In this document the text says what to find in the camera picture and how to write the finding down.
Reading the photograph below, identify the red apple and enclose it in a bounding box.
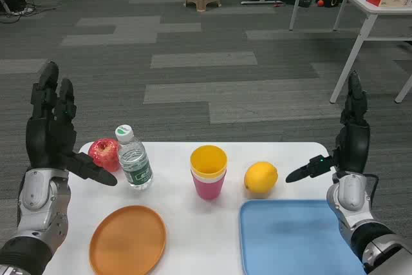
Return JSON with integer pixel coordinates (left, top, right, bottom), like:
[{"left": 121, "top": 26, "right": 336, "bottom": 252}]
[{"left": 88, "top": 138, "right": 122, "bottom": 173}]

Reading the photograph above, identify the pink plastic cup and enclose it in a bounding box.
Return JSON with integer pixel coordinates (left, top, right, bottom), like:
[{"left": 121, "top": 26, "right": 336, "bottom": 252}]
[{"left": 191, "top": 171, "right": 227, "bottom": 200}]

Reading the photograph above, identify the yellow lemon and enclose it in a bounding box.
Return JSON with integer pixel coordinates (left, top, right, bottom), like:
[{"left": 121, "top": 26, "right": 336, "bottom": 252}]
[{"left": 243, "top": 161, "right": 279, "bottom": 194}]

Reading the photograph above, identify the blue plastic tray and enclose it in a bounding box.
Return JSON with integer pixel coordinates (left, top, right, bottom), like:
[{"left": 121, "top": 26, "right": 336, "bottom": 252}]
[{"left": 239, "top": 199, "right": 368, "bottom": 275}]

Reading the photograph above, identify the orange plastic plate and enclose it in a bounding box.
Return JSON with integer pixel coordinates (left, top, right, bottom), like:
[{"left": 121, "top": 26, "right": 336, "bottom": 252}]
[{"left": 89, "top": 205, "right": 167, "bottom": 275}]

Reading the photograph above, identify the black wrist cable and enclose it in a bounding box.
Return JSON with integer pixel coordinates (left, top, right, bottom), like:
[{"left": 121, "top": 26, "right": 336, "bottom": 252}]
[{"left": 364, "top": 173, "right": 380, "bottom": 205}]

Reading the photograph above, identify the yellow plastic cup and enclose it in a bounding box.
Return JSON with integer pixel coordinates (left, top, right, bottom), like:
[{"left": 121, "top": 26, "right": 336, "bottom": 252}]
[{"left": 189, "top": 145, "right": 229, "bottom": 178}]

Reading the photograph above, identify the clear water bottle green label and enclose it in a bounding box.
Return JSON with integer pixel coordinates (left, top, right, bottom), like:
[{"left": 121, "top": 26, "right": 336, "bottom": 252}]
[{"left": 115, "top": 124, "right": 155, "bottom": 191}]

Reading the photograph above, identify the white office table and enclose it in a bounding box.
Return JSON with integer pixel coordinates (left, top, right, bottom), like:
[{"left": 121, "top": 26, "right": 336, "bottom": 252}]
[{"left": 288, "top": 0, "right": 412, "bottom": 104}]

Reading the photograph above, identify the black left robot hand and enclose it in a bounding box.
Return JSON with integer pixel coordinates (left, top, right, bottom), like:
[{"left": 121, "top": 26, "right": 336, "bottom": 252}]
[{"left": 25, "top": 61, "right": 118, "bottom": 187}]

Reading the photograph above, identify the white plastic cup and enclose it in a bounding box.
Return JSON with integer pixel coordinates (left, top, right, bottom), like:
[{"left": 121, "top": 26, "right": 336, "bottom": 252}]
[{"left": 190, "top": 167, "right": 227, "bottom": 184}]

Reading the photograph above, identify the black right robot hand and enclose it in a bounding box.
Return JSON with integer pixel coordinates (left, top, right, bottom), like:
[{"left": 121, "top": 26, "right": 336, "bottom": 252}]
[{"left": 285, "top": 70, "right": 371, "bottom": 184}]

